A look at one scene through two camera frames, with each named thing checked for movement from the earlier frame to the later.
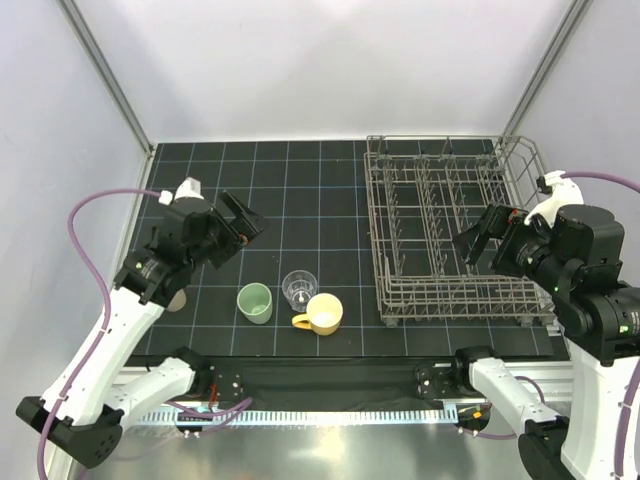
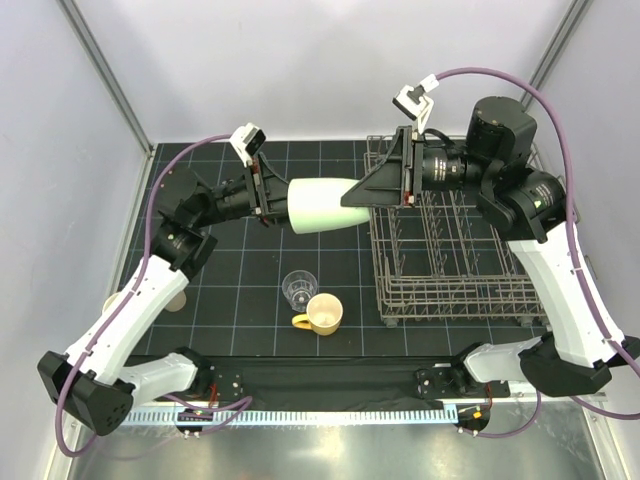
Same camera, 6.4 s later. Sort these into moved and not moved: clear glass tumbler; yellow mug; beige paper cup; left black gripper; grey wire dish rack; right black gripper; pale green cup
Moved: right black gripper; left black gripper; pale green cup
Not moved: yellow mug; clear glass tumbler; beige paper cup; grey wire dish rack
